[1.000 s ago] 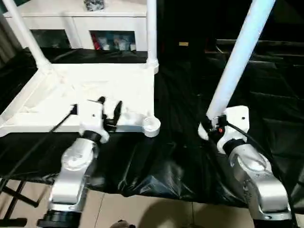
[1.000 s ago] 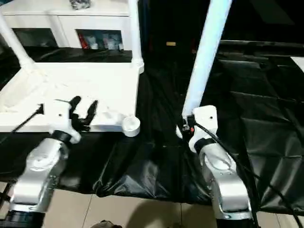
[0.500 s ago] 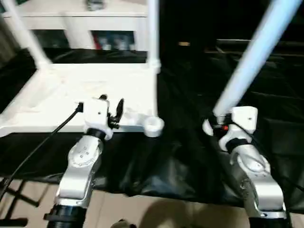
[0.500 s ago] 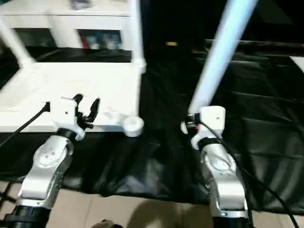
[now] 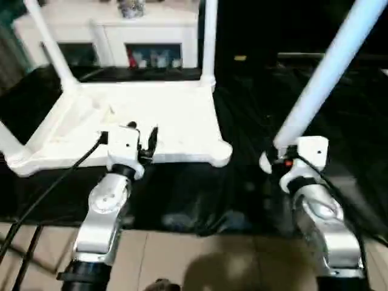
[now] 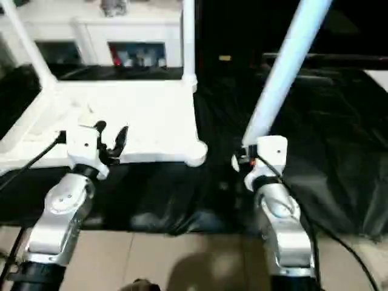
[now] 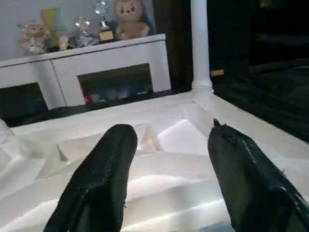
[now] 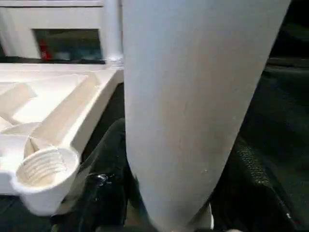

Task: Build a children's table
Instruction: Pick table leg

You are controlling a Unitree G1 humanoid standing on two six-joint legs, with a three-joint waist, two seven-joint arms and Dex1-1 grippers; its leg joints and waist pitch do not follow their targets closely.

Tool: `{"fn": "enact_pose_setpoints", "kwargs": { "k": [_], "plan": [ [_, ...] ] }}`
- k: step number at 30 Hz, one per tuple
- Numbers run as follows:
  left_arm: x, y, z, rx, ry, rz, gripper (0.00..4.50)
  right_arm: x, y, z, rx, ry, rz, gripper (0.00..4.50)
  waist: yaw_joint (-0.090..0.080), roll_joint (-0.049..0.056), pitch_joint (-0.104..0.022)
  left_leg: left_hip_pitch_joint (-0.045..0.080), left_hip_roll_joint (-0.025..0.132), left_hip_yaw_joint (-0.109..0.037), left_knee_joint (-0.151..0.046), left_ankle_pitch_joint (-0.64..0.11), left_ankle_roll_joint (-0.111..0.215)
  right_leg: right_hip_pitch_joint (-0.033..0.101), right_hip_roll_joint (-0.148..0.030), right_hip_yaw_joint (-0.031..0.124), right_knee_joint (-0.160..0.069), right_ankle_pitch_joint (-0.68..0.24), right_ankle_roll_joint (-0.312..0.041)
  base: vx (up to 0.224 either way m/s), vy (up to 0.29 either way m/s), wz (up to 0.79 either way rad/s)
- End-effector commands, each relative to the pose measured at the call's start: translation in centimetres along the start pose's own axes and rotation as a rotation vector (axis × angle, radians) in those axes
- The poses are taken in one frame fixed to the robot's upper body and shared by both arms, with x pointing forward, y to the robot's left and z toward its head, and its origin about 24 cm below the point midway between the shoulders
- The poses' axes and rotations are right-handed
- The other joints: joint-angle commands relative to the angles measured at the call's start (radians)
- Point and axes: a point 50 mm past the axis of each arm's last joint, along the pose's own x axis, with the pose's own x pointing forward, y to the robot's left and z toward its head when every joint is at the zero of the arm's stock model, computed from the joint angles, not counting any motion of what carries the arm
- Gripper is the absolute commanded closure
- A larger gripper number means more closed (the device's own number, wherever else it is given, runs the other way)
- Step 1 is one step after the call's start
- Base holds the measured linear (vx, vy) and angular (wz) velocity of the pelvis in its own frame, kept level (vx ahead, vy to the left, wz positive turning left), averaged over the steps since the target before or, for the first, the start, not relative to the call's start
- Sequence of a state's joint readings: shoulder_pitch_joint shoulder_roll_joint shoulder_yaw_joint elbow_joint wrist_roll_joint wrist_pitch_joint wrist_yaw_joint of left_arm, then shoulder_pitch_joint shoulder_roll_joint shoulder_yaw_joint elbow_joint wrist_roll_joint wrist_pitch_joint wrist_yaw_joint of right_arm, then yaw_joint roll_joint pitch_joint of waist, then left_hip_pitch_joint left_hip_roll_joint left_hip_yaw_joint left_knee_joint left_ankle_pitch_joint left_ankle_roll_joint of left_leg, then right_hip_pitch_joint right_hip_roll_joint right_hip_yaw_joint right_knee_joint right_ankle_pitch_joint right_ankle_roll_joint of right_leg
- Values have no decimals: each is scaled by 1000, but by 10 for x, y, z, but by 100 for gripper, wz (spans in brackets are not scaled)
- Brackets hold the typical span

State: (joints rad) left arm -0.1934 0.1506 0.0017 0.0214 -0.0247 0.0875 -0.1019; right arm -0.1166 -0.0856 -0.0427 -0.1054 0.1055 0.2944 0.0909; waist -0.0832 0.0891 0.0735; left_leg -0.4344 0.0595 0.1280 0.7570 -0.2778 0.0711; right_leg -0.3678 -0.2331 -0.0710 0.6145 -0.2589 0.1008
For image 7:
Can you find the black tv cabinet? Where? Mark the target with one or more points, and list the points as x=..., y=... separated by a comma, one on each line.
x=251, y=34

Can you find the beige teddy bear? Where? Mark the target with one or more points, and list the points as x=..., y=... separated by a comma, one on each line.
x=131, y=19

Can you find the white cabinet with glass doors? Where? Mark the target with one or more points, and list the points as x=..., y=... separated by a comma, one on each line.
x=63, y=67

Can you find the toy figures behind cabinet glass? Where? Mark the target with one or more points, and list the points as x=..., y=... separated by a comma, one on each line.
x=116, y=93

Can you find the gold base crystal trophy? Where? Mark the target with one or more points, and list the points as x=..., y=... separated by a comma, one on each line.
x=104, y=34

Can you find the black work mat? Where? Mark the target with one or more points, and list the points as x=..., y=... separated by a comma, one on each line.
x=270, y=96

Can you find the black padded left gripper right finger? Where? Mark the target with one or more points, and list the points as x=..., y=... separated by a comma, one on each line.
x=260, y=193

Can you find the grey plush toy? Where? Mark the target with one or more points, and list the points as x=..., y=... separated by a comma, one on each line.
x=83, y=41

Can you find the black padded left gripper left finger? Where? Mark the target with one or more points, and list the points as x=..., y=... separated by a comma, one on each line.
x=94, y=188

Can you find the yellow green toy figure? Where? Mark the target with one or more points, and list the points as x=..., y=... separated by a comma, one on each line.
x=54, y=26

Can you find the white plastic table top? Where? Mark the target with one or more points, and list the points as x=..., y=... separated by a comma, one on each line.
x=174, y=159

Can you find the white plastic table leg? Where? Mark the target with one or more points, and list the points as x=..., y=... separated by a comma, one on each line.
x=200, y=43

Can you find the clear glass ball trophy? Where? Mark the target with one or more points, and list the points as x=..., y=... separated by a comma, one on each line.
x=82, y=24

